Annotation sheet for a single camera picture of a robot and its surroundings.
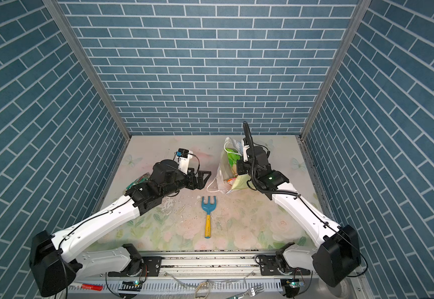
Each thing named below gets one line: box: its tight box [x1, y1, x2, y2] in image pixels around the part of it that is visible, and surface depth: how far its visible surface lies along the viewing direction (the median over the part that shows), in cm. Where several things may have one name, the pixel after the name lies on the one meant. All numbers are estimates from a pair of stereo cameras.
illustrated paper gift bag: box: [207, 137, 252, 195], surface depth 86 cm
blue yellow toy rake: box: [201, 196, 217, 239], surface depth 89 cm
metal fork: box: [226, 284, 265, 299], surface depth 69 cm
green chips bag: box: [225, 147, 242, 168], surface depth 87 cm
